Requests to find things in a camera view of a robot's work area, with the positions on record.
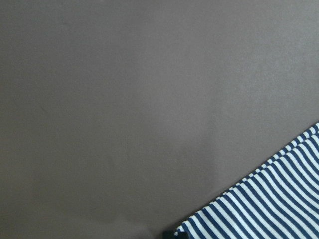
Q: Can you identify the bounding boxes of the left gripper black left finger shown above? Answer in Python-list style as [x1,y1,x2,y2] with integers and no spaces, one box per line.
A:
[162,231,173,239]

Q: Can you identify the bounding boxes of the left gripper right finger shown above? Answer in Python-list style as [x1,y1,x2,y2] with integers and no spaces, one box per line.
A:
[177,232,188,239]

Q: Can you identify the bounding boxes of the navy white striped polo shirt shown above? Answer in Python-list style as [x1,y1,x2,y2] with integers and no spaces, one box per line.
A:
[174,124,319,239]

